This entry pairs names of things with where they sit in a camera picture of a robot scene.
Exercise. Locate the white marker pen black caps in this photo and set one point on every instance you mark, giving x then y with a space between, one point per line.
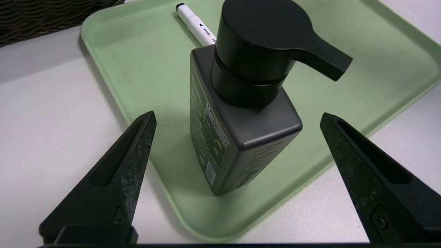
194 24

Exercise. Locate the dark brown wicker basket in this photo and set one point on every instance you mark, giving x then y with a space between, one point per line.
51 17

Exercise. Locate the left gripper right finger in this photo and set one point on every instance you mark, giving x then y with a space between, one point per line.
382 196

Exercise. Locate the black square pump bottle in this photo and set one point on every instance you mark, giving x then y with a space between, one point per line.
248 137

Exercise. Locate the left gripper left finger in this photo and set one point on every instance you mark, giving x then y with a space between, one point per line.
115 186

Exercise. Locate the light green plastic tray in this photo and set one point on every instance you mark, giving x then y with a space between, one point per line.
155 69

